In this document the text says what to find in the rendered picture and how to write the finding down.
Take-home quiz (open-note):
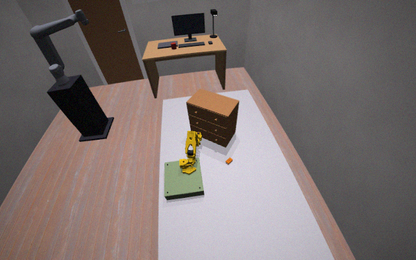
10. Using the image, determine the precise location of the dark brown chest of drawers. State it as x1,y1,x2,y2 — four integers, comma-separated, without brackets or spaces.
186,89,239,147

